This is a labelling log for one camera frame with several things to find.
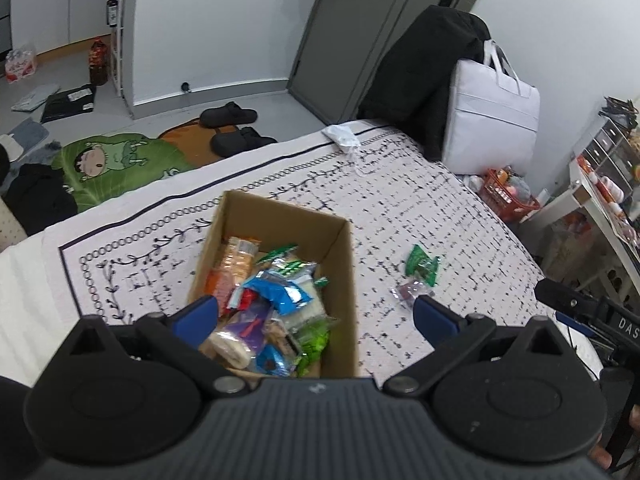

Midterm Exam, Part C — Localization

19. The red plastic basket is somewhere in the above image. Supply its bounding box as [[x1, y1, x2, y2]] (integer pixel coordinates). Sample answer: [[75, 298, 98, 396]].
[[478, 169, 541, 223]]

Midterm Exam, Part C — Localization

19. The dark drink bottle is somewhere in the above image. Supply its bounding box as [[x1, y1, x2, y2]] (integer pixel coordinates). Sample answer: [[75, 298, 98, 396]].
[[89, 38, 108, 86]]

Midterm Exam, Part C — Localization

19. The green striped snack pack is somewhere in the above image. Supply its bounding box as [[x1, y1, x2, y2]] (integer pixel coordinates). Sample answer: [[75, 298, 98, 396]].
[[254, 244, 317, 280]]

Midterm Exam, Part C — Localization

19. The black flat box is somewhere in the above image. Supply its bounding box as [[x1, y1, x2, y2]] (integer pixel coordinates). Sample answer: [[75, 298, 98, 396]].
[[40, 84, 96, 124]]

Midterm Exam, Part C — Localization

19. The white desk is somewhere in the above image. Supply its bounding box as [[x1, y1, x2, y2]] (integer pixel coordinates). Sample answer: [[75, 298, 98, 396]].
[[520, 158, 639, 301]]

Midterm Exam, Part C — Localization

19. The white face mask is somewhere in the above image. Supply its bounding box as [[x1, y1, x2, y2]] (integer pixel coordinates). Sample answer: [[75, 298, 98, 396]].
[[321, 125, 361, 156]]

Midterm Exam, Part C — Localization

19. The light green snack packet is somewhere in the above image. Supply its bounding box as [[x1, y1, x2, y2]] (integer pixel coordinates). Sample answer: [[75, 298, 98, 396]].
[[294, 315, 338, 377]]

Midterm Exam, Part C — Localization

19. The orange rice cracker pack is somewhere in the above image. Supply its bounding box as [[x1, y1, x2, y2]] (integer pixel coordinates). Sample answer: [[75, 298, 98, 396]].
[[214, 236, 260, 287]]

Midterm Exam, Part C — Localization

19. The grey door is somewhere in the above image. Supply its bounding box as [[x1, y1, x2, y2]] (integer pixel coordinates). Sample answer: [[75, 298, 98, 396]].
[[288, 0, 476, 125]]

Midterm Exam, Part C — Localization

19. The green cartoon floor mat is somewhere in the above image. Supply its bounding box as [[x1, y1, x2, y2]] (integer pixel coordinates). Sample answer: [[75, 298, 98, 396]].
[[52, 133, 194, 212]]

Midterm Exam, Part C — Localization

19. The light blue plum candy packet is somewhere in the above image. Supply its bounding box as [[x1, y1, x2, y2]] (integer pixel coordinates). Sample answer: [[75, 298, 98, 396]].
[[255, 344, 295, 377]]

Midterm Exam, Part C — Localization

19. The red snack packet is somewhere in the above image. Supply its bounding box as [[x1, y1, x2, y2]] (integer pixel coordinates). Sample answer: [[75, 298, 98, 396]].
[[226, 287, 258, 311]]

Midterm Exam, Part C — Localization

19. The patterned white bed blanket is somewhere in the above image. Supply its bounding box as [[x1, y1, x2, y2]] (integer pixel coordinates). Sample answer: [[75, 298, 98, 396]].
[[42, 122, 544, 380]]

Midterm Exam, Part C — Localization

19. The blue snack packet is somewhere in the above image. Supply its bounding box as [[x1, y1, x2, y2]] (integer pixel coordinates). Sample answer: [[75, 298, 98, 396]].
[[243, 271, 310, 315]]

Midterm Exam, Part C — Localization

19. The purple clear snack packet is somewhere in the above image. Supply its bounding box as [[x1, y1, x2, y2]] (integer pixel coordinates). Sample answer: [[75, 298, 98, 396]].
[[390, 280, 433, 309]]

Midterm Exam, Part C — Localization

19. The black jacket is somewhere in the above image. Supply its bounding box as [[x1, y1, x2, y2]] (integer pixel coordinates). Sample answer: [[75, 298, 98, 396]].
[[357, 6, 491, 162]]

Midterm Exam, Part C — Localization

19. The orange sausage snack pack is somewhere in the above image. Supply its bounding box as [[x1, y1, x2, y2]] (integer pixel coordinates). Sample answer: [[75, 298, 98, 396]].
[[204, 269, 235, 316]]

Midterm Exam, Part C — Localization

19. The black slipper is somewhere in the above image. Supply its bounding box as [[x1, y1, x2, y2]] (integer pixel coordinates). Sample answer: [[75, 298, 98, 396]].
[[200, 102, 258, 129], [209, 127, 277, 158]]

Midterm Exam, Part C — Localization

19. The brown cardboard box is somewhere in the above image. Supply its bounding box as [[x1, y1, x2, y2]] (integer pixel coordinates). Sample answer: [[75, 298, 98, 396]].
[[188, 191, 358, 382]]

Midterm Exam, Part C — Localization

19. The white laptop bag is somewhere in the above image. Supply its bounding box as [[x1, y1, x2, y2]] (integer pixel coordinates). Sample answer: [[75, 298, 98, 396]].
[[442, 40, 540, 176]]

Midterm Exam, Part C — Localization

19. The dark green candy packet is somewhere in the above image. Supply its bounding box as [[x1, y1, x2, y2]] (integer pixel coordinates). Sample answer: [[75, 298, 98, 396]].
[[405, 244, 439, 287]]

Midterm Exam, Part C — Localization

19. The white rice cake pack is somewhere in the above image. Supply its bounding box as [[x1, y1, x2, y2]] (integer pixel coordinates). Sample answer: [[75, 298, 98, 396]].
[[282, 276, 326, 332]]

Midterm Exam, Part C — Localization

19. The grey drawer organizer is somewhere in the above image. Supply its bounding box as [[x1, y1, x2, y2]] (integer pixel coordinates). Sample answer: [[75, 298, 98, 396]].
[[574, 115, 639, 198]]

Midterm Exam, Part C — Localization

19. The person's right hand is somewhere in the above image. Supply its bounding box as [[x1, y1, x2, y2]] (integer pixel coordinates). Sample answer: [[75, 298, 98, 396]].
[[589, 404, 639, 474]]

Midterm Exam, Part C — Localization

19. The purple bread package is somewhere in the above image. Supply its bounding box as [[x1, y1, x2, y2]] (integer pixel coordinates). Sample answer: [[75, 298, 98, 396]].
[[198, 304, 271, 370]]

